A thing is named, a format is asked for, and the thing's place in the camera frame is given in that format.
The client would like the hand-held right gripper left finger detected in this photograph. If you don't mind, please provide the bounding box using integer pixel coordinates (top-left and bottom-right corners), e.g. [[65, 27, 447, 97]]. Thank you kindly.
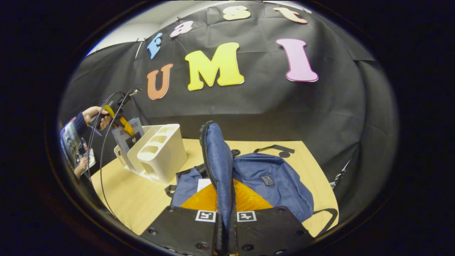
[[140, 183, 218, 256]]

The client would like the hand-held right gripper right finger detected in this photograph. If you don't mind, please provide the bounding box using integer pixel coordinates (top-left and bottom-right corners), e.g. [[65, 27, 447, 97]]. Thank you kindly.
[[233, 179, 316, 256]]

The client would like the grey-blue book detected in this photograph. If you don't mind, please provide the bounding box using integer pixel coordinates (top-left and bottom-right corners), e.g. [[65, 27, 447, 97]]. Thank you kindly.
[[111, 117, 145, 157]]

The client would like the blue schoolbag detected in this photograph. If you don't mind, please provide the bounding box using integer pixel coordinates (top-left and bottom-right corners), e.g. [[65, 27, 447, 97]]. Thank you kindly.
[[165, 120, 339, 238]]

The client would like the cream plastic bookshelf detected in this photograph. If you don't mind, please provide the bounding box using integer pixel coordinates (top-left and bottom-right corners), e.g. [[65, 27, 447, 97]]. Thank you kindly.
[[114, 123, 188, 185]]

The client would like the bright screen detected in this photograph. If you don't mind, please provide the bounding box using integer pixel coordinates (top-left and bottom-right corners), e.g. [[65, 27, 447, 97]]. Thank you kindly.
[[60, 119, 84, 167]]

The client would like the black backdrop cloth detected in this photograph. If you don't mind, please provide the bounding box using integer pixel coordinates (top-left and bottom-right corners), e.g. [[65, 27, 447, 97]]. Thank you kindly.
[[59, 2, 398, 214]]

